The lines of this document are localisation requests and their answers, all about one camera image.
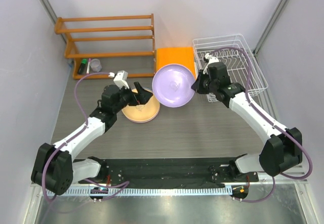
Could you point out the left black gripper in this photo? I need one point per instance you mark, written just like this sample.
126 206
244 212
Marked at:
144 94

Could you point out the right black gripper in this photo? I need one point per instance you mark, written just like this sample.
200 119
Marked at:
197 86

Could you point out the yellow plate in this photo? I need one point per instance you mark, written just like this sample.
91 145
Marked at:
141 112

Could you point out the pink plate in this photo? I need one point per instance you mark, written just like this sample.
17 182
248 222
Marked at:
157 115

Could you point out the purple plate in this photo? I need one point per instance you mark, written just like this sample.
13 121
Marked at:
171 85

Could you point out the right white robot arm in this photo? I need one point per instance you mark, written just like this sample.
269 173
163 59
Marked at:
282 148

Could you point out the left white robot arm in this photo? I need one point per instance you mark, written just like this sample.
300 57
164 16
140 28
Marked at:
55 168

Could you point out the wooden shelf rack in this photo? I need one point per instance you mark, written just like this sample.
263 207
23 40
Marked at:
72 52

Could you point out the orange folder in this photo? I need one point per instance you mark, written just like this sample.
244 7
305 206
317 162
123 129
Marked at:
177 55

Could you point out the clear plastic cup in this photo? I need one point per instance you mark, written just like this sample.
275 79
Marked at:
95 65

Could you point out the pink white marker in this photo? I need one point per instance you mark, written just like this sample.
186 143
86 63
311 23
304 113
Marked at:
88 66

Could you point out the green highlighter marker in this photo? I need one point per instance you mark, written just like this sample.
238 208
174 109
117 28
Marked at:
82 66

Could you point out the left controller board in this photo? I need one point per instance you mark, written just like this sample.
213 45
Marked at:
98 193

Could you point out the controller board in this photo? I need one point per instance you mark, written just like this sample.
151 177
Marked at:
98 193
239 193

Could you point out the right controller board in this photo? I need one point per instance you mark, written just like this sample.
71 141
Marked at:
239 193

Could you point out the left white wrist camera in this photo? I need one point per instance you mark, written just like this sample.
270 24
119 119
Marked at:
119 78

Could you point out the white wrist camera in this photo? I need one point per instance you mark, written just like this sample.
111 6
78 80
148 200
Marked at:
119 78
209 59

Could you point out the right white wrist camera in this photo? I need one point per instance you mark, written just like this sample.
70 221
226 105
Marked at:
209 59

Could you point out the white wire dish rack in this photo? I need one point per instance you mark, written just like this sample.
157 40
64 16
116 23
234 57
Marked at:
234 52

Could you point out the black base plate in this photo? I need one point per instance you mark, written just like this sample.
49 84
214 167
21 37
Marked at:
173 173

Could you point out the perforated cable duct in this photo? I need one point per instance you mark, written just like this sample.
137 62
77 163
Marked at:
85 191

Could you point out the aluminium frame rail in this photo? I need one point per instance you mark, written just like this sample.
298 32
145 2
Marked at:
280 179

